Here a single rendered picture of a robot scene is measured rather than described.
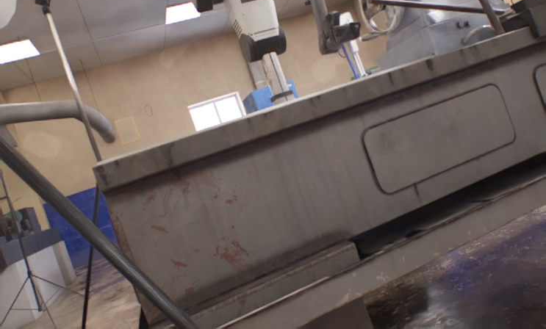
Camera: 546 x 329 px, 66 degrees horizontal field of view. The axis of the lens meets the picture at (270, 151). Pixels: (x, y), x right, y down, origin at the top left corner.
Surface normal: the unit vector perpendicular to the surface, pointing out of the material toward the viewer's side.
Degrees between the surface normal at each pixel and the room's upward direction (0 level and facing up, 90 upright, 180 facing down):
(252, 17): 90
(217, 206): 90
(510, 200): 90
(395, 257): 90
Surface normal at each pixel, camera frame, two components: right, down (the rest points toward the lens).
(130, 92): 0.27, -0.11
